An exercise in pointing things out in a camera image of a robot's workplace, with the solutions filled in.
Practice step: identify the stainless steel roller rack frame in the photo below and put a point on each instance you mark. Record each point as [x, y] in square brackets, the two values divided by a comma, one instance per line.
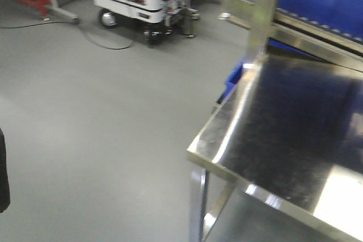
[289, 26]

